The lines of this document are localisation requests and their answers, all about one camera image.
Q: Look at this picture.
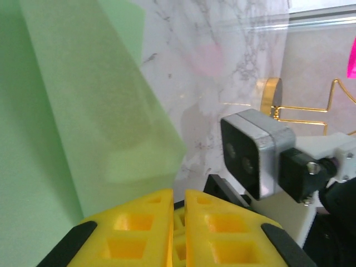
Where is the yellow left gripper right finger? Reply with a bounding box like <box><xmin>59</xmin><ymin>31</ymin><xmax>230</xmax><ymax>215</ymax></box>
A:
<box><xmin>185</xmin><ymin>189</ymin><xmax>318</xmax><ymax>267</ymax></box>

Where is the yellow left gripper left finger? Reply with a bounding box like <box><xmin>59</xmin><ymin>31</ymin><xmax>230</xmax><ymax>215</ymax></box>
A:
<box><xmin>36</xmin><ymin>188</ymin><xmax>175</xmax><ymax>267</ymax></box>

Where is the light green paper sheet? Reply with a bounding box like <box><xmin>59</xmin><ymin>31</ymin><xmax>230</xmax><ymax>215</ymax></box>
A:
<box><xmin>0</xmin><ymin>0</ymin><xmax>187</xmax><ymax>267</ymax></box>

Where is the pink plastic wine glass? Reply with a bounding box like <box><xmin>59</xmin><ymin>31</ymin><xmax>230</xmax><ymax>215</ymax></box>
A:
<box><xmin>346</xmin><ymin>37</ymin><xmax>356</xmax><ymax>80</ymax></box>

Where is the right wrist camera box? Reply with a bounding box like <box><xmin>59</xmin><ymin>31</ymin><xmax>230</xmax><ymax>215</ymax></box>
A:
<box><xmin>221</xmin><ymin>108</ymin><xmax>296</xmax><ymax>201</ymax></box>

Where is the black and white camera mount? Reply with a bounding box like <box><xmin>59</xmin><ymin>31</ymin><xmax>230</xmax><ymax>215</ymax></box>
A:
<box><xmin>278</xmin><ymin>132</ymin><xmax>356</xmax><ymax>205</ymax></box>

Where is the gold wire glass rack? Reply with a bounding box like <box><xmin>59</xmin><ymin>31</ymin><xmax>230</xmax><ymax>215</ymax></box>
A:
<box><xmin>254</xmin><ymin>77</ymin><xmax>356</xmax><ymax>137</ymax></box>

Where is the aluminium extrusion frame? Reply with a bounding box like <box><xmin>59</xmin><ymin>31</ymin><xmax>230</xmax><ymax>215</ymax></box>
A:
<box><xmin>288</xmin><ymin>7</ymin><xmax>356</xmax><ymax>30</ymax></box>

